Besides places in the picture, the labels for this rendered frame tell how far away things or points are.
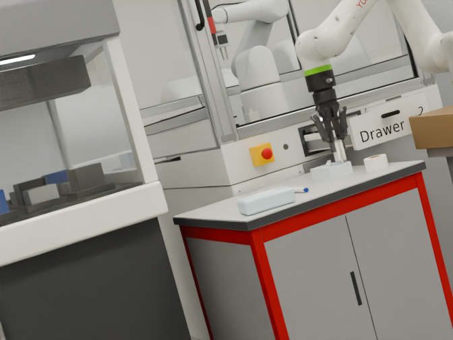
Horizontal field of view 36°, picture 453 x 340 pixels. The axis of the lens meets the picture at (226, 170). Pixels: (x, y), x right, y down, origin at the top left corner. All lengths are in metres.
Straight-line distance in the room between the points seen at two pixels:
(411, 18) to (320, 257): 0.95
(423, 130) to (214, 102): 0.73
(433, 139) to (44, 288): 1.32
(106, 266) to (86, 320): 0.17
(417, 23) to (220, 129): 0.77
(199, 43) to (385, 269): 1.02
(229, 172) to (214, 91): 0.29
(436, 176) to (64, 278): 1.59
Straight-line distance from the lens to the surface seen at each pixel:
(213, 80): 2.53
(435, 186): 3.02
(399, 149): 2.91
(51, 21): 2.14
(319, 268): 2.01
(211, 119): 2.53
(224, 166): 2.53
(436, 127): 2.40
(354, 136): 2.38
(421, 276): 2.22
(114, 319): 2.22
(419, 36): 2.55
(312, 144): 2.63
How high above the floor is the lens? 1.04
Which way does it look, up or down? 4 degrees down
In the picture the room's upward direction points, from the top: 15 degrees counter-clockwise
